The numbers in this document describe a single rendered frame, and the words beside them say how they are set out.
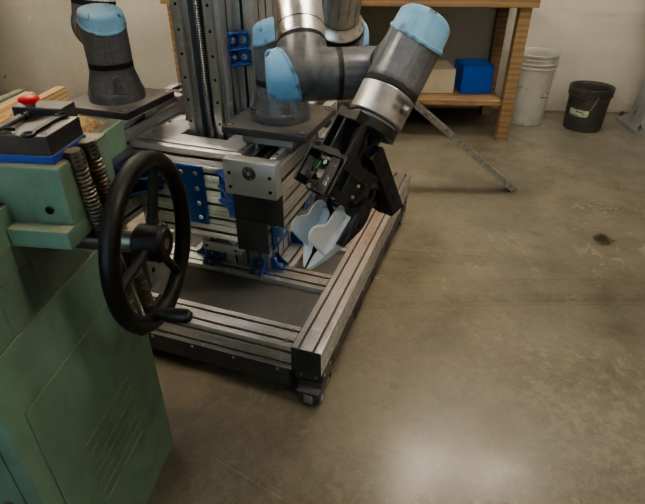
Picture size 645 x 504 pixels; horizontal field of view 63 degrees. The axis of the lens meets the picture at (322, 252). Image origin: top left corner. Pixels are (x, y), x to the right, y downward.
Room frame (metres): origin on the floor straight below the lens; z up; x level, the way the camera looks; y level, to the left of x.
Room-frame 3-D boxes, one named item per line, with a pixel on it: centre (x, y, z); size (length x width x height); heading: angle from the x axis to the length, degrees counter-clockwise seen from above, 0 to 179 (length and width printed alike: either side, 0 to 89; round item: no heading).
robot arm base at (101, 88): (1.47, 0.57, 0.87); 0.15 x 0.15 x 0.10
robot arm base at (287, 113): (1.30, 0.10, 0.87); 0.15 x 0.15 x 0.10
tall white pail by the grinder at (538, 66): (3.68, -1.45, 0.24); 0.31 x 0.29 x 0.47; 86
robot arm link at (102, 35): (1.47, 0.57, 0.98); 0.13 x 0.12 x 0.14; 29
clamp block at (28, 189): (0.74, 0.42, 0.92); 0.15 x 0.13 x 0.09; 173
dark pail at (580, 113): (3.54, -1.81, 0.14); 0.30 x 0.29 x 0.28; 176
